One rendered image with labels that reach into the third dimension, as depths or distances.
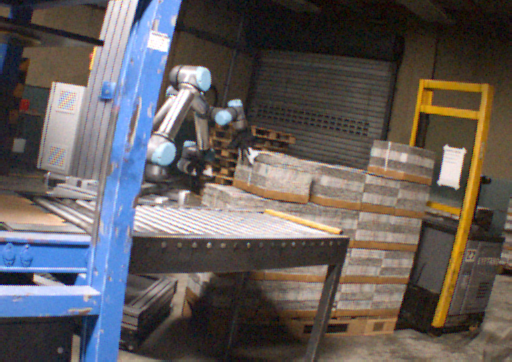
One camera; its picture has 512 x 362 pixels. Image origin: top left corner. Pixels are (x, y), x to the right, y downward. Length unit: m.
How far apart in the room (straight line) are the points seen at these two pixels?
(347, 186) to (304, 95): 8.30
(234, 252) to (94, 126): 1.32
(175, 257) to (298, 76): 10.25
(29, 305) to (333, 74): 10.48
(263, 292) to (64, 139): 1.40
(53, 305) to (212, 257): 0.76
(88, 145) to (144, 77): 1.75
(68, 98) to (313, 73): 9.00
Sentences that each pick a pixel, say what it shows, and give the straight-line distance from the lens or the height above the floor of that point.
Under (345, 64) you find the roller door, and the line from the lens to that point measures 11.41.
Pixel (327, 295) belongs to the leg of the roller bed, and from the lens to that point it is 2.64.
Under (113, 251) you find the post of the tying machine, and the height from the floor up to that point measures 0.81.
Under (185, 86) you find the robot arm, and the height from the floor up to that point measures 1.31.
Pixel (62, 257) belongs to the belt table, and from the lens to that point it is 1.54.
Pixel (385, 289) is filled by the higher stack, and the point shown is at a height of 0.33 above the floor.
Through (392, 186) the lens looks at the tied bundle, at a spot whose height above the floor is 1.01.
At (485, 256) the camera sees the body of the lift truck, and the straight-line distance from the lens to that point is 4.49.
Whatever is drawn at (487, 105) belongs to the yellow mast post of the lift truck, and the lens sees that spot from 4.16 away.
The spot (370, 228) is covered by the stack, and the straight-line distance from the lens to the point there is 3.75.
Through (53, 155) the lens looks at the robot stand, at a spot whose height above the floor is 0.85.
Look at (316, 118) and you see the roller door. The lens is 11.54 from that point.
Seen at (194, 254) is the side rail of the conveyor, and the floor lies 0.74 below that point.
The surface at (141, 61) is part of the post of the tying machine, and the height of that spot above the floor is 1.26.
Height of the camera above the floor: 1.14
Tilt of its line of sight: 3 degrees down
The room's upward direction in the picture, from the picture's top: 11 degrees clockwise
